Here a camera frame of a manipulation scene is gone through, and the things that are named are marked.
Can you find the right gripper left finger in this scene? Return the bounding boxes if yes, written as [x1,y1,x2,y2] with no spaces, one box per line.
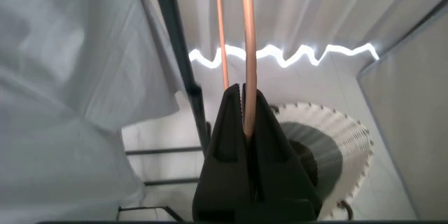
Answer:
[191,83,251,222]

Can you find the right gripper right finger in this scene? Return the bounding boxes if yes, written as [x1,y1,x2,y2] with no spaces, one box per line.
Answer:
[241,83,323,222]

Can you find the pink clothes hanger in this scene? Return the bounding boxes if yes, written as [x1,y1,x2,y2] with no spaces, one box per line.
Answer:
[213,0,258,139]

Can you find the pale grey shorts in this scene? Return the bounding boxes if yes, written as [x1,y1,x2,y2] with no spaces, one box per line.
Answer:
[0,0,186,223]

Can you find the white laundry basket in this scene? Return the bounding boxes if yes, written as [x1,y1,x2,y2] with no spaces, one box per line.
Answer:
[269,101,375,221]

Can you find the black clothes rack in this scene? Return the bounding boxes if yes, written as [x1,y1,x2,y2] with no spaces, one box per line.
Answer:
[117,0,211,222]

